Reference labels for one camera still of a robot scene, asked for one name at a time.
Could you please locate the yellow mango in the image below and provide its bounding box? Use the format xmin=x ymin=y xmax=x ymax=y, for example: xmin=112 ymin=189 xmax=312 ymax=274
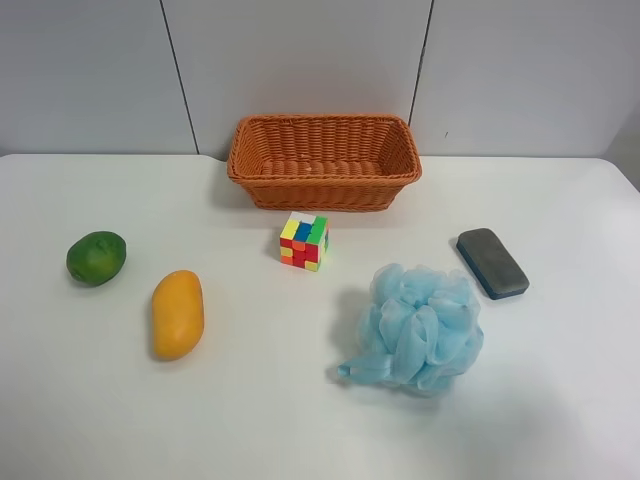
xmin=151 ymin=270 xmax=205 ymax=361

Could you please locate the orange woven basket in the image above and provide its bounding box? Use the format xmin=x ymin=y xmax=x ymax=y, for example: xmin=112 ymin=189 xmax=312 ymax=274
xmin=227 ymin=114 xmax=422 ymax=212

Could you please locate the green lemon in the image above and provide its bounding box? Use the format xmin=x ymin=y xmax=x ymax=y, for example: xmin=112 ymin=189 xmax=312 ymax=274
xmin=66 ymin=231 xmax=127 ymax=287

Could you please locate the multicolour puzzle cube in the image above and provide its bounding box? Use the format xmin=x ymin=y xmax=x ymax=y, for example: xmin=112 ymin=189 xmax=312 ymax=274
xmin=279 ymin=212 xmax=329 ymax=272

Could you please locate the blue mesh bath sponge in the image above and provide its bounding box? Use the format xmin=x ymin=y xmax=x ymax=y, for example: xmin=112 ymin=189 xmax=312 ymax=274
xmin=337 ymin=264 xmax=484 ymax=397

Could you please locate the grey blue board eraser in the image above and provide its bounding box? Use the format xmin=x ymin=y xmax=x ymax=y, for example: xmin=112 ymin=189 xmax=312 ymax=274
xmin=456 ymin=228 xmax=530 ymax=300

